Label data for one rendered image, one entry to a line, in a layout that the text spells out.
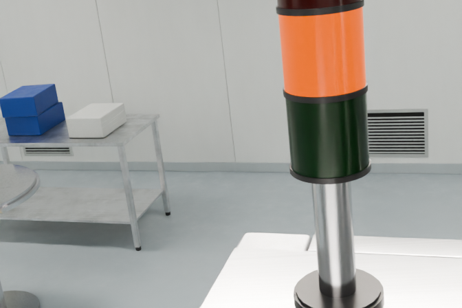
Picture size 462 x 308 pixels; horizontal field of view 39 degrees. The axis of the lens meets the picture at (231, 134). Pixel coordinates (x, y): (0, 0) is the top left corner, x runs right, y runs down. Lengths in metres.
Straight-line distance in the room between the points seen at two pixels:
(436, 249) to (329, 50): 0.21
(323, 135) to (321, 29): 0.06
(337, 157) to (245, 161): 5.99
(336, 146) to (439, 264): 0.16
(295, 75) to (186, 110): 6.01
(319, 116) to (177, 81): 5.96
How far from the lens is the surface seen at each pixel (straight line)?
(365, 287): 0.46
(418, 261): 0.51
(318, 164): 0.39
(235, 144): 6.33
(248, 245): 0.54
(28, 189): 4.20
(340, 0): 0.37
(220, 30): 6.07
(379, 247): 0.53
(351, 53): 0.38
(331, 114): 0.38
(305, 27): 0.37
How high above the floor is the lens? 2.35
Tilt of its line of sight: 18 degrees down
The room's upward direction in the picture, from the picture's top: 6 degrees counter-clockwise
